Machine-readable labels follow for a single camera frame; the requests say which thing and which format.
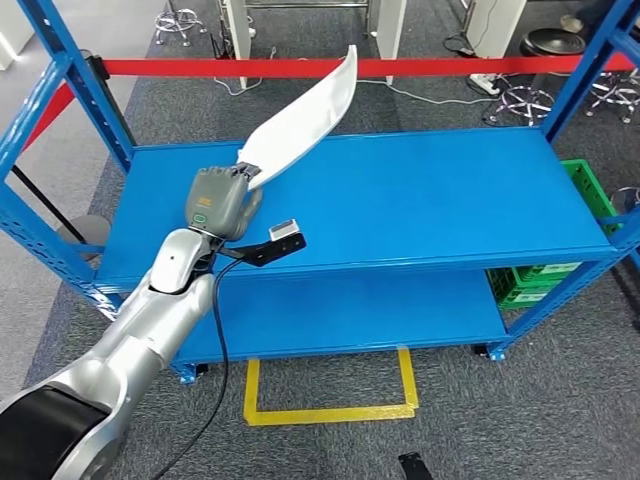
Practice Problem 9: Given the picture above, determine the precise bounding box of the white curved plastic part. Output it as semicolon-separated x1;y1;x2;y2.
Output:
236;44;359;188

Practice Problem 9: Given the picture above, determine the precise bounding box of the yellow floor tape square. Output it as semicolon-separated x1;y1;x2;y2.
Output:
243;347;420;427

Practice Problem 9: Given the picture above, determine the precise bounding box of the black seat chrome stool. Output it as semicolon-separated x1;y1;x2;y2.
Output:
500;27;587;127

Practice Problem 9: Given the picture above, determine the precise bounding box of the blue metal shelf rack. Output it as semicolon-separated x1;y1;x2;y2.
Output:
0;0;640;387

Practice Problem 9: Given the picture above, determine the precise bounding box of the person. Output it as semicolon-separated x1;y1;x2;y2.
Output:
559;0;616;34

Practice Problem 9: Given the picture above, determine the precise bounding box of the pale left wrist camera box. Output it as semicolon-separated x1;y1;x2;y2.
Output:
269;218;300;242

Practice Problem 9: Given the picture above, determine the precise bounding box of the chrome round base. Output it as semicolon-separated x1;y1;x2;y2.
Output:
611;187;640;215

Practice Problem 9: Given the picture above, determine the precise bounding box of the white desk leg panel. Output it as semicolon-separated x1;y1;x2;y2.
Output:
222;0;251;91
469;0;528;58
376;0;407;86

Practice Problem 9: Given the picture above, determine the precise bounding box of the black floor cable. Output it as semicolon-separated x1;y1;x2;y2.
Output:
443;31;476;58

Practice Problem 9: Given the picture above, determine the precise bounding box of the red barrier belt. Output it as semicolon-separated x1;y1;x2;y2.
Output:
22;82;76;152
102;54;635;79

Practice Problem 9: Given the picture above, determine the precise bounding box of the black barrier stanchion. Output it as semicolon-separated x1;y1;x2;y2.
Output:
11;164;112;263
79;49;137;148

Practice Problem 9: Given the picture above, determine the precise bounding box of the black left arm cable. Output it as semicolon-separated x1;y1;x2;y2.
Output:
152;254;246;480

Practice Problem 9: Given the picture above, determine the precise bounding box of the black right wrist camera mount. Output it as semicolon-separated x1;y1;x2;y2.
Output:
398;451;435;480

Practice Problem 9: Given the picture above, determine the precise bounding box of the white floor cable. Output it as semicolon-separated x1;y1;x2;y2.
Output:
214;44;277;97
357;78;501;107

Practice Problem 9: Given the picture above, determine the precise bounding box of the white power strip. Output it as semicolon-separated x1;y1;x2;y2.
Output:
469;72;503;95

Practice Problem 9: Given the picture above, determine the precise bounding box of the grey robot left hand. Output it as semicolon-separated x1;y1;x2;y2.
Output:
185;165;264;241

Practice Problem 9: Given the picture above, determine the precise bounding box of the chrome star stool base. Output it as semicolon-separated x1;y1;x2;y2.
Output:
589;69;640;124
155;7;207;48

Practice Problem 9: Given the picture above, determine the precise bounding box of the green plastic crate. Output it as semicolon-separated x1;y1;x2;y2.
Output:
497;284;553;313
487;158;621;293

